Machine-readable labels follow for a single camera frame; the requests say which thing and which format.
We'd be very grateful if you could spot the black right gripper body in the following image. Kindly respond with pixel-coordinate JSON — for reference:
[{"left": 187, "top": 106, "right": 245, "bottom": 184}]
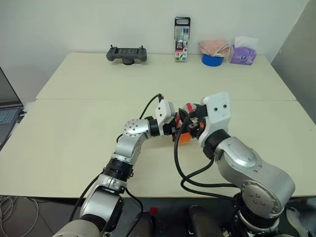
[{"left": 186, "top": 103, "right": 208, "bottom": 140}]

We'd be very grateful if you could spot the blue tape roll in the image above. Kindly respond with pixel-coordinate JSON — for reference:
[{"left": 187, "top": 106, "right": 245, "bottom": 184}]
[{"left": 201, "top": 52, "right": 225, "bottom": 67}]

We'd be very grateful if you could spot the marker pen pack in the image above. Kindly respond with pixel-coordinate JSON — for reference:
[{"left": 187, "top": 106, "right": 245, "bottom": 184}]
[{"left": 174, "top": 16, "right": 191, "bottom": 63}]

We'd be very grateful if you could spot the dark rounded shape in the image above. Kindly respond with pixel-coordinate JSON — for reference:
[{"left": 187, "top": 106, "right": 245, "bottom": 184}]
[{"left": 189, "top": 204, "right": 224, "bottom": 237}]

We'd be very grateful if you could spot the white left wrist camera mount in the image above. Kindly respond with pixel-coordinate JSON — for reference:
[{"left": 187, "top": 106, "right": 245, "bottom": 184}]
[{"left": 154, "top": 99, "right": 176, "bottom": 129}]

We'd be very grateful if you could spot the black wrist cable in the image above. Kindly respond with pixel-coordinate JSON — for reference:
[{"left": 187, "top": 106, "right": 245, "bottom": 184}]
[
  {"left": 173, "top": 113, "right": 239, "bottom": 198},
  {"left": 138, "top": 93, "right": 164, "bottom": 120}
]

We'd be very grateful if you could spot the pink cloth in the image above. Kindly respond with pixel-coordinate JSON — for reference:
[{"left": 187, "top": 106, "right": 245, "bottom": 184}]
[{"left": 198, "top": 39, "right": 232, "bottom": 58}]

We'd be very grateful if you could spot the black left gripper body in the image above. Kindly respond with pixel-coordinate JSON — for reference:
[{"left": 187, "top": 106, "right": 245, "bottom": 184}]
[{"left": 161, "top": 116, "right": 180, "bottom": 138}]

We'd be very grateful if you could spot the purple tissue box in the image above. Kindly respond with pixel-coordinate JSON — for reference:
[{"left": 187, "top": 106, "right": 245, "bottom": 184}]
[{"left": 229, "top": 36, "right": 259, "bottom": 66}]

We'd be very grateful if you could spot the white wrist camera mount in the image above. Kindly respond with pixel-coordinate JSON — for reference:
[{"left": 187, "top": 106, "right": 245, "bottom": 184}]
[
  {"left": 154, "top": 99, "right": 176, "bottom": 129},
  {"left": 197, "top": 92, "right": 232, "bottom": 149}
]

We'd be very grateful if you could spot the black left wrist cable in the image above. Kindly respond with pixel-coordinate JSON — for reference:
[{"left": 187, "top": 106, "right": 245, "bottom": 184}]
[{"left": 138, "top": 93, "right": 164, "bottom": 120}]

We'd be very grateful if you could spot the grey laptop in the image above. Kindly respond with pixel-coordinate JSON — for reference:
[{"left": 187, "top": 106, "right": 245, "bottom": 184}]
[{"left": 0, "top": 66, "right": 24, "bottom": 146}]

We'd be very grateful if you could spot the white cable bundle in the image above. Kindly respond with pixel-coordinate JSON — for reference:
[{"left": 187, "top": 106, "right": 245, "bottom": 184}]
[{"left": 0, "top": 195, "right": 40, "bottom": 224}]

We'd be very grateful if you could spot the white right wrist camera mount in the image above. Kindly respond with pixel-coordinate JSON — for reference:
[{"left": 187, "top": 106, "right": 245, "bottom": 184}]
[{"left": 197, "top": 92, "right": 232, "bottom": 149}]

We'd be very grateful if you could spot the grey partition panel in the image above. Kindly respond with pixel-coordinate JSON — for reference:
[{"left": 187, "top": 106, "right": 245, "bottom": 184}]
[{"left": 270, "top": 0, "right": 316, "bottom": 109}]

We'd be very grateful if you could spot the dark grey handheld controller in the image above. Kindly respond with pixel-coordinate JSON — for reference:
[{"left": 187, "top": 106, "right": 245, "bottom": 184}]
[{"left": 106, "top": 44, "right": 148, "bottom": 62}]

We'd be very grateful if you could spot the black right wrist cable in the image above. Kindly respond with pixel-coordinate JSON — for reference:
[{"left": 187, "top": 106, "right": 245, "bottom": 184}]
[{"left": 173, "top": 113, "right": 239, "bottom": 198}]

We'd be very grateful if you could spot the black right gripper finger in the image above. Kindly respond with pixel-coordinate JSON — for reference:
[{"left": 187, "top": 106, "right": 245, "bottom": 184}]
[{"left": 182, "top": 107, "right": 198, "bottom": 119}]

